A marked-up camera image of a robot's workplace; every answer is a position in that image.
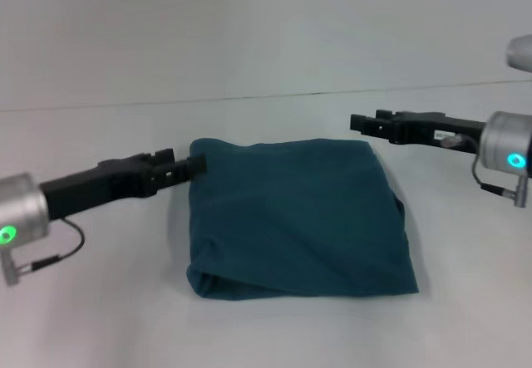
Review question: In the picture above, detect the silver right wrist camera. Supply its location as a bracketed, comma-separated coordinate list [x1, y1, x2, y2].
[505, 33, 532, 74]

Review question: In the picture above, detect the teal blue shirt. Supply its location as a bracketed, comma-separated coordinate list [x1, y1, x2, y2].
[185, 137, 420, 302]

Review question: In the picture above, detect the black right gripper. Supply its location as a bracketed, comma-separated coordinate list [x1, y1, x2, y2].
[349, 109, 488, 153]

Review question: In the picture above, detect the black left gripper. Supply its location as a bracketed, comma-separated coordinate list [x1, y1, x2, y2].
[39, 147, 209, 221]

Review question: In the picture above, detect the dark cable with silver plug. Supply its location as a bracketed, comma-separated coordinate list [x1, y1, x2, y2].
[2, 217, 86, 287]
[441, 133, 528, 209]

